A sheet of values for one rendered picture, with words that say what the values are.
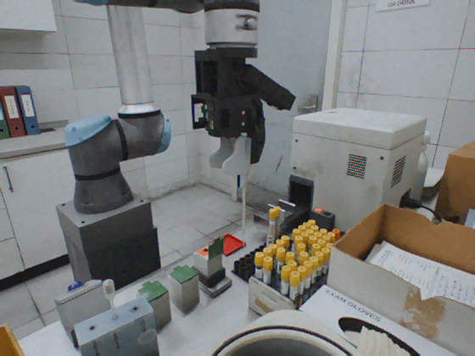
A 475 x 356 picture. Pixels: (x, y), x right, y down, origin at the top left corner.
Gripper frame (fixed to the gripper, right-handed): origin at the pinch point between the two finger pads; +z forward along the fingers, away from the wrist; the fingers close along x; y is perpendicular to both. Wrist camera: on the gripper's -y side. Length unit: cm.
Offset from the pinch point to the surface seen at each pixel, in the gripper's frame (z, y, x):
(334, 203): 17.5, -36.5, -6.8
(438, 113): 8, -166, -33
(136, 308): 16.0, 20.0, 0.3
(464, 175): 14, -77, 10
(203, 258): 18.5, 4.3, -7.5
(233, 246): 25.6, -9.4, -16.2
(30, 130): 22, 24, -200
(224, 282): 24.3, 1.0, -5.1
